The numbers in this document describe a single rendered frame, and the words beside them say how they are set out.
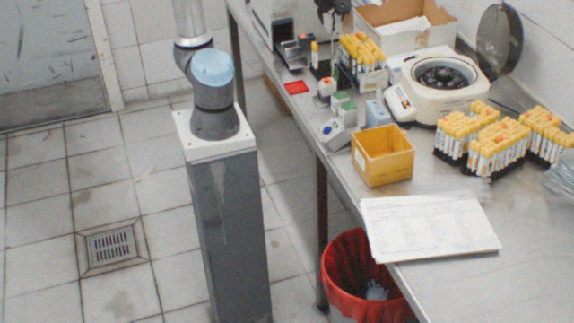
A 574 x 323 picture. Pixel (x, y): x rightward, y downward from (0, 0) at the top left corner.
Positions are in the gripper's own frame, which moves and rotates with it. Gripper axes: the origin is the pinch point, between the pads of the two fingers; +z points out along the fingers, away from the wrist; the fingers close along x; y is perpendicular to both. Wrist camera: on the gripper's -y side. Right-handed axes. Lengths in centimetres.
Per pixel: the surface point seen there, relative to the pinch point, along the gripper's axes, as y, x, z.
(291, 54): 14.8, 9.2, 13.0
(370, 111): -34.2, 1.4, 8.6
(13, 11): 152, 109, 37
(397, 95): -23.2, -12.8, 13.0
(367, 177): -55, 11, 14
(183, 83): 158, 32, 100
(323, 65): 7.5, 0.3, 15.4
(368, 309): -59, 11, 65
